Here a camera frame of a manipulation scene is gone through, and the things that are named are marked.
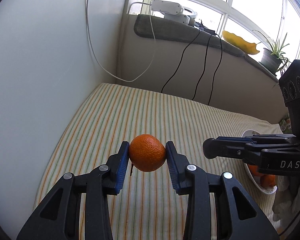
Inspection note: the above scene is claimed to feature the white power strip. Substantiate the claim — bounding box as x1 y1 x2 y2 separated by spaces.
150 0 197 27

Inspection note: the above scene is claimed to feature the white gloved right hand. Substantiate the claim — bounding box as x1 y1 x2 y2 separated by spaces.
272 176 300 233

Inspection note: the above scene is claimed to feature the floral white plate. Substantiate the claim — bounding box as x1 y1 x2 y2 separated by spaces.
242 129 277 195

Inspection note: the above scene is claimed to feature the black cable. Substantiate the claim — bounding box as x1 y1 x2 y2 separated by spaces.
161 29 202 94
207 35 224 106
192 33 213 100

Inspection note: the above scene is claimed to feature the black tracking camera right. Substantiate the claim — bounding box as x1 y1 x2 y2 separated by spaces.
279 60 300 140

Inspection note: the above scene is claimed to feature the large round orange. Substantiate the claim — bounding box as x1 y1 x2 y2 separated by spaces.
260 174 276 188

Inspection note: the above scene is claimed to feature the small tangerine with stem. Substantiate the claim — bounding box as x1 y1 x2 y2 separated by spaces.
129 134 166 172

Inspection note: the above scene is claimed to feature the large oval orange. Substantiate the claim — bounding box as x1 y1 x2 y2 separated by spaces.
248 164 264 177

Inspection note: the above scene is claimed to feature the striped towel cloth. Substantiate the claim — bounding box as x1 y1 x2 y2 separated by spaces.
36 83 281 239

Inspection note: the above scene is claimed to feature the green snack bag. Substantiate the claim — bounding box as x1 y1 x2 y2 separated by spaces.
279 114 293 134

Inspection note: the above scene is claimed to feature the potted spider plant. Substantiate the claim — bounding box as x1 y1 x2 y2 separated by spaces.
254 30 291 75

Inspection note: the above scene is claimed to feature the white window frame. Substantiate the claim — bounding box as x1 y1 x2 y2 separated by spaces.
129 0 300 60

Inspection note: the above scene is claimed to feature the white cable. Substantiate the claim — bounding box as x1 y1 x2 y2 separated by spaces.
84 0 157 83

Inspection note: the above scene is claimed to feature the grey windowsill mat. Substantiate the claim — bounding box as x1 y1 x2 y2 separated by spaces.
134 14 278 82

